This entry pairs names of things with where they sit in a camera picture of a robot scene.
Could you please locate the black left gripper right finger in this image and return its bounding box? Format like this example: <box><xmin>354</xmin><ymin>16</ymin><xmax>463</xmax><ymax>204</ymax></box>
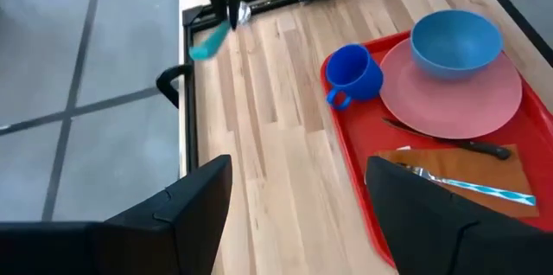
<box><xmin>365</xmin><ymin>156</ymin><xmax>476</xmax><ymax>275</ymax></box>

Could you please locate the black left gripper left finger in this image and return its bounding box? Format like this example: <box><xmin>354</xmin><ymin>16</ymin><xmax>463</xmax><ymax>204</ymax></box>
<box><xmin>92</xmin><ymin>155</ymin><xmax>233</xmax><ymax>275</ymax></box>

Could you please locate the spoon with teal handle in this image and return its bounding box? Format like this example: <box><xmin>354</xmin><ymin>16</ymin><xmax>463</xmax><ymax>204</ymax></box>
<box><xmin>188</xmin><ymin>1</ymin><xmax>252</xmax><ymax>61</ymax></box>

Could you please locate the brown cloth napkin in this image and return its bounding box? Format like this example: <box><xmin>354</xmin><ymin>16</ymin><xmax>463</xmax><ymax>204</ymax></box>
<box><xmin>373</xmin><ymin>144</ymin><xmax>540</xmax><ymax>219</ymax></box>

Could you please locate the fork with patterned teal handle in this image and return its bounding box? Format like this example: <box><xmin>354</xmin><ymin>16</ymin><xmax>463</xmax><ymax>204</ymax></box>
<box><xmin>399</xmin><ymin>164</ymin><xmax>537</xmax><ymax>207</ymax></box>

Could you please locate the pink plate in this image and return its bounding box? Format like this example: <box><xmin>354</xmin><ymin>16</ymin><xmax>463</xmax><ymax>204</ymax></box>
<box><xmin>378</xmin><ymin>37</ymin><xmax>524</xmax><ymax>140</ymax></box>

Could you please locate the blue mug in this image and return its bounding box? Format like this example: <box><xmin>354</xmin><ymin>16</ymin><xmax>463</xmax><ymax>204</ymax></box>
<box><xmin>325</xmin><ymin>43</ymin><xmax>385</xmax><ymax>112</ymax></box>

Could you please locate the blue bowl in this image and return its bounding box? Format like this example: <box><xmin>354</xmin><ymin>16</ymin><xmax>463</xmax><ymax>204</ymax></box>
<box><xmin>410</xmin><ymin>10</ymin><xmax>505</xmax><ymax>80</ymax></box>

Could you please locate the red plastic tray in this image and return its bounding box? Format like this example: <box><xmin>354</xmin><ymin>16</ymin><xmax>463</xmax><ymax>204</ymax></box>
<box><xmin>320</xmin><ymin>30</ymin><xmax>553</xmax><ymax>270</ymax></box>

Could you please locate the black table clamp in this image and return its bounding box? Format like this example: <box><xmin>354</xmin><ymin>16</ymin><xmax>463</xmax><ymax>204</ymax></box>
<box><xmin>156</xmin><ymin>63</ymin><xmax>194</xmax><ymax>110</ymax></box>

